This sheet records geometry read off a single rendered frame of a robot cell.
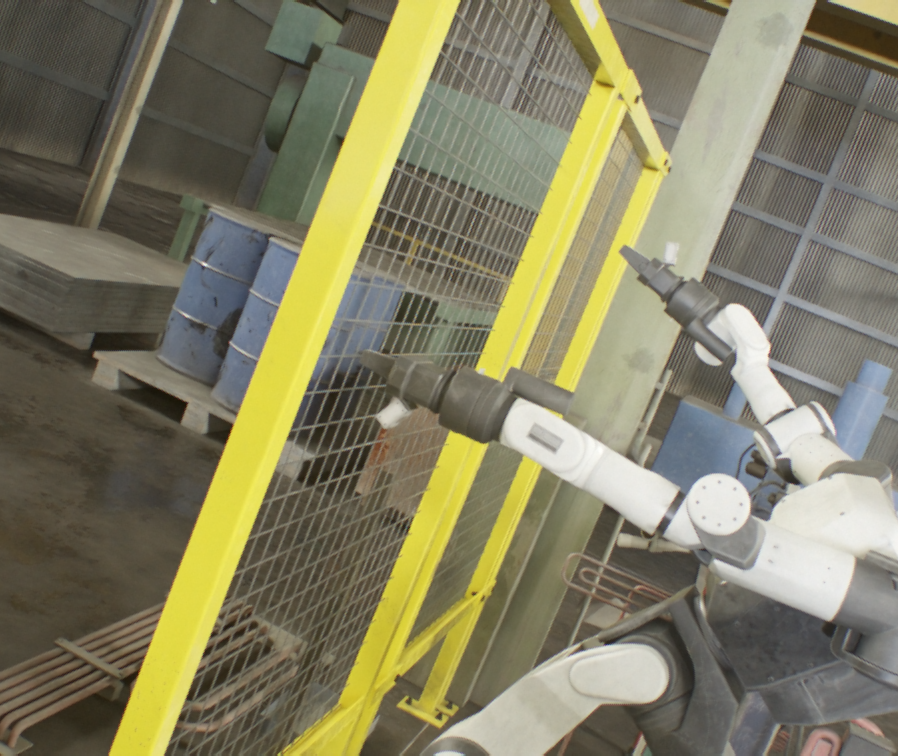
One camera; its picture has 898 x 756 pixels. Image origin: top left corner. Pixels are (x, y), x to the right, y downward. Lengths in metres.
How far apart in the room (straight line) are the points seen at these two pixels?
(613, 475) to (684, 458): 6.66
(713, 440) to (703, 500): 6.67
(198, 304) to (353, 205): 5.12
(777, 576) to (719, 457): 6.66
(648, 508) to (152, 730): 0.67
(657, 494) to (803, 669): 0.37
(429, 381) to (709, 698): 0.63
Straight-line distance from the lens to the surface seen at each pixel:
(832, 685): 1.79
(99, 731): 3.02
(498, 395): 1.57
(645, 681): 1.79
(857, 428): 8.52
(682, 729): 1.83
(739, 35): 3.90
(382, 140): 1.30
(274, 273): 5.92
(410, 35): 1.32
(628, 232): 3.53
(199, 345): 6.40
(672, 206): 3.81
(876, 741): 2.00
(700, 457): 8.21
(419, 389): 1.58
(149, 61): 11.94
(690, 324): 2.31
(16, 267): 6.78
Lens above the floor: 1.42
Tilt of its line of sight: 6 degrees down
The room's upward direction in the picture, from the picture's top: 22 degrees clockwise
